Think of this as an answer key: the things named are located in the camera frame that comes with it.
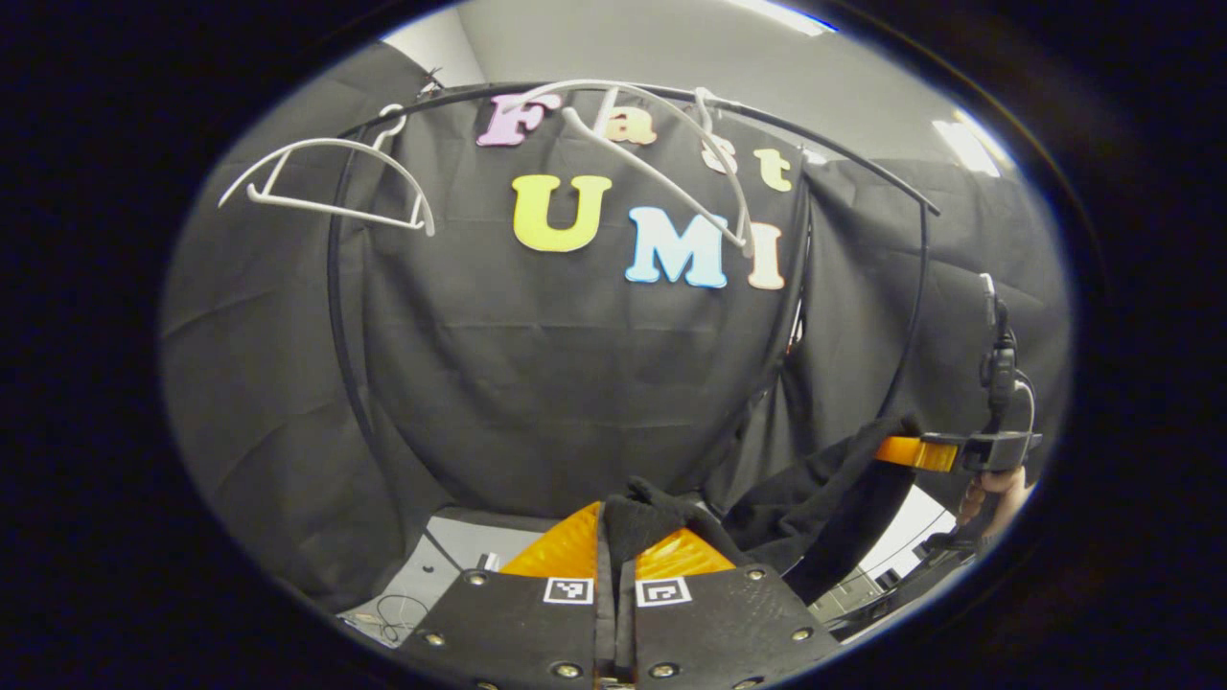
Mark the black knit garment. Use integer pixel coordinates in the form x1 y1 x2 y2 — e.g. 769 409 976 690
599 414 926 607

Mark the black metal clothes rack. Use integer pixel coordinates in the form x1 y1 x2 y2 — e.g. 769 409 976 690
326 80 942 576

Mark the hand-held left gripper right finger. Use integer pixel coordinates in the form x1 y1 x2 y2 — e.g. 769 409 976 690
615 525 845 690

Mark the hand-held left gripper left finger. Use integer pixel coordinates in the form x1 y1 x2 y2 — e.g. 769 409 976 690
395 500 614 690

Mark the small ceiling light panel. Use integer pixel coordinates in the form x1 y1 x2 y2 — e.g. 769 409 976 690
935 108 1019 180

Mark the long ceiling light panel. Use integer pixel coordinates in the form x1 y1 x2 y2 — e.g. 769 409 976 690
729 0 837 37

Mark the white plastic hanger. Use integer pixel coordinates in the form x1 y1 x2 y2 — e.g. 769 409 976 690
219 103 437 238
498 80 758 258

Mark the black backdrop cloth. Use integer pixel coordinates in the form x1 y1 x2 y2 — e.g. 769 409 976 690
161 43 1073 614

